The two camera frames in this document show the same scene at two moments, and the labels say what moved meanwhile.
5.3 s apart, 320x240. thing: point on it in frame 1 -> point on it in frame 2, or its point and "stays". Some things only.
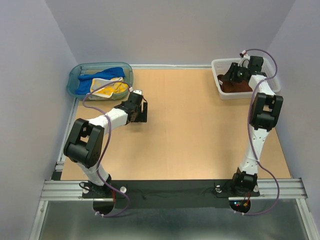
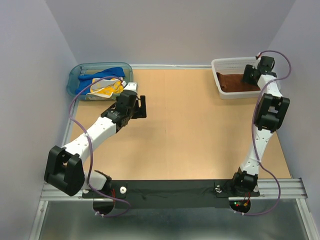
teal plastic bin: (83, 68) stays
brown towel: (226, 86) stays
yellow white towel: (107, 91) stays
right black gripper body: (238, 72) -> (249, 70)
